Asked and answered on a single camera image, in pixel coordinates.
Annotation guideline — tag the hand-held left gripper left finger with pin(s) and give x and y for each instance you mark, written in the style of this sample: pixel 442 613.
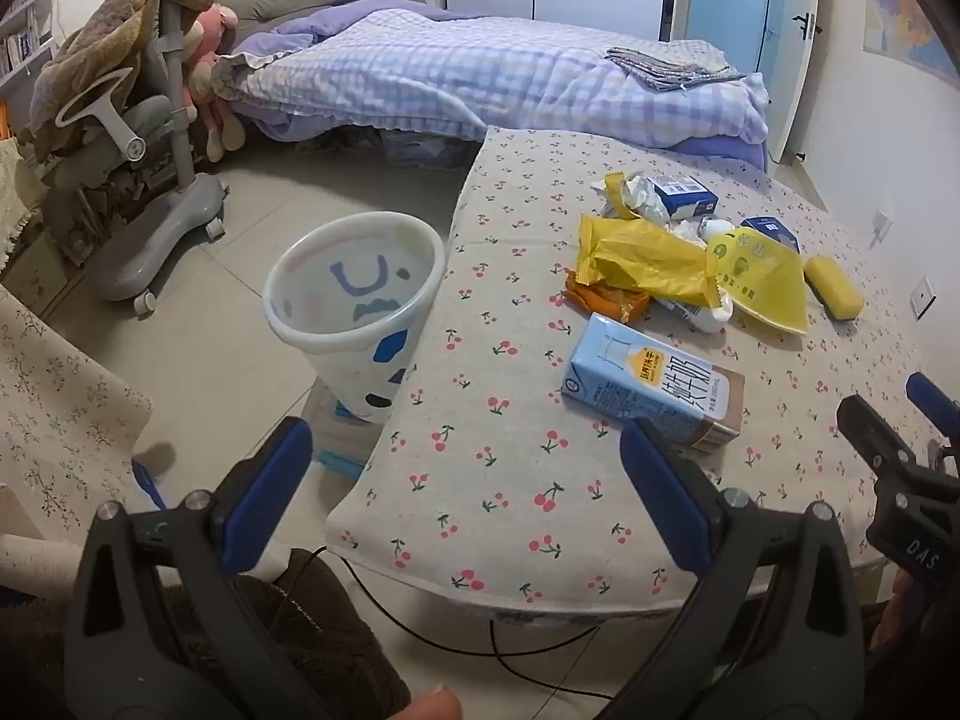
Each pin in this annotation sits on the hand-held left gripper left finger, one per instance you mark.
pixel 270 480

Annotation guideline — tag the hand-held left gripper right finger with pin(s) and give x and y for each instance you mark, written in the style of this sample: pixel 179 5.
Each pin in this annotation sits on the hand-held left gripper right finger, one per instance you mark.
pixel 667 495

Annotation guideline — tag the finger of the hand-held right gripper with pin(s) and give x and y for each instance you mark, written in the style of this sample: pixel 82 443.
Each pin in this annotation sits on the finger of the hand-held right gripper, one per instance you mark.
pixel 931 399
pixel 870 435

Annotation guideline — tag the blue and brown milk carton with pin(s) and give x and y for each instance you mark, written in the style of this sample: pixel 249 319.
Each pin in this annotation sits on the blue and brown milk carton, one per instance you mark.
pixel 645 382

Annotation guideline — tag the yellow sponge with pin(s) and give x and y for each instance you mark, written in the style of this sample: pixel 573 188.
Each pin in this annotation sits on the yellow sponge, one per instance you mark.
pixel 832 285

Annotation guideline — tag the white bin with blue print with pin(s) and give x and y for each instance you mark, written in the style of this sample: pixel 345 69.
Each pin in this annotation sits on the white bin with blue print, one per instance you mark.
pixel 375 360

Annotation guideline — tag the yellow bag with green print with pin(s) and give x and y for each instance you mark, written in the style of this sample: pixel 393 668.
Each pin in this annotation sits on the yellow bag with green print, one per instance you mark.
pixel 772 285

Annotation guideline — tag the white bottle with green print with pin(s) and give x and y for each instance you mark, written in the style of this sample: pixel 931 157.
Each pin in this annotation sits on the white bottle with green print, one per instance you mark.
pixel 712 319

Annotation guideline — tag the orange snack packet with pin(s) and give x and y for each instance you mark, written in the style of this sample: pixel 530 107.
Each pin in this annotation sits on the orange snack packet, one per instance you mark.
pixel 607 304

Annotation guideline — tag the small blue and white carton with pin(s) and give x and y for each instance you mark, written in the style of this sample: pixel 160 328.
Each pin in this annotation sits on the small blue and white carton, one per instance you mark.
pixel 686 199
pixel 769 229

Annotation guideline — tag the yellow snack wrapper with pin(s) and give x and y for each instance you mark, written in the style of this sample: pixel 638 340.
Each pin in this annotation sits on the yellow snack wrapper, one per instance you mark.
pixel 645 259

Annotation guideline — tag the person's left hand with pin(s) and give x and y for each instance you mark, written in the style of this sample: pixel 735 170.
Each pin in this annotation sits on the person's left hand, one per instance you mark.
pixel 427 705

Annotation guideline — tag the clear blue plastic box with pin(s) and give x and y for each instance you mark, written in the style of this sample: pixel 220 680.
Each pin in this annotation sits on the clear blue plastic box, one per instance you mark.
pixel 337 457

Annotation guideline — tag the brown fleece clothing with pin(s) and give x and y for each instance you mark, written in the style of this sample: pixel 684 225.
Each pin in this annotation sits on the brown fleece clothing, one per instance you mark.
pixel 322 637

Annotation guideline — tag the cherry print tablecloth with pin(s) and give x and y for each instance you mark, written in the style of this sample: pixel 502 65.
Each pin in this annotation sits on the cherry print tablecloth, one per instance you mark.
pixel 487 390

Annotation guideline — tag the floral print cloth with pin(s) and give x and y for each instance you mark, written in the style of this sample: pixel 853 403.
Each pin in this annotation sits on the floral print cloth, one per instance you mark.
pixel 52 405

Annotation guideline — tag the grey swivel chair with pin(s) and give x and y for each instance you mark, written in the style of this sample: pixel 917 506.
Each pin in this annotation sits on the grey swivel chair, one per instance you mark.
pixel 150 240

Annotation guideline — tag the crumpled white wrapper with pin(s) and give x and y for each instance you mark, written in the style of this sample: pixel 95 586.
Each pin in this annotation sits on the crumpled white wrapper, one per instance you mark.
pixel 643 199

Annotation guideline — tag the small yellow wrapper piece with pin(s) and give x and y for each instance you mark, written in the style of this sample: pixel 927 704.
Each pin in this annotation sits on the small yellow wrapper piece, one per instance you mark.
pixel 616 191

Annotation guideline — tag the purple bed sheet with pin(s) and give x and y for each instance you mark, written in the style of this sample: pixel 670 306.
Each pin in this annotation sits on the purple bed sheet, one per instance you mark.
pixel 720 148

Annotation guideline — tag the white door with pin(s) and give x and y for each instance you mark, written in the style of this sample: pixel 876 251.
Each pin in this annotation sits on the white door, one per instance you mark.
pixel 795 90

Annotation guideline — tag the beige lace cloth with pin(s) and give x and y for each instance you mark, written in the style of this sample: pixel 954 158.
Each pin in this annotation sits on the beige lace cloth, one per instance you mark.
pixel 19 187

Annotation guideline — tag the folded grey striped cloth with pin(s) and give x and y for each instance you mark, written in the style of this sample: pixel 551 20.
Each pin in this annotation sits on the folded grey striped cloth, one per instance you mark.
pixel 667 64

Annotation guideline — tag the purple checked quilt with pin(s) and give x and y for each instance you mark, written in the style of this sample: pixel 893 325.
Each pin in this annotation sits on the purple checked quilt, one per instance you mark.
pixel 450 67

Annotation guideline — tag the pink plush toy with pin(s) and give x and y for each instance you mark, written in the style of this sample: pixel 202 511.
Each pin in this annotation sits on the pink plush toy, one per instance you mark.
pixel 214 30

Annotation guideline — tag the brown fleece blanket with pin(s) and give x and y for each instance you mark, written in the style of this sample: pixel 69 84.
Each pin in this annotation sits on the brown fleece blanket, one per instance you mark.
pixel 97 37

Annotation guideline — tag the bookshelf with books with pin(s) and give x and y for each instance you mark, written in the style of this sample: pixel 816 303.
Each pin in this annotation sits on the bookshelf with books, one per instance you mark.
pixel 19 45

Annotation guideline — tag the white wall outlet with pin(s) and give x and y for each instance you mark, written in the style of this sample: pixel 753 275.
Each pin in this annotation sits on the white wall outlet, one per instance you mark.
pixel 881 229
pixel 922 298

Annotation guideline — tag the wall map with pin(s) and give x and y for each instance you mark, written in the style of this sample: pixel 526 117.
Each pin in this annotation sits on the wall map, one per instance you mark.
pixel 900 22

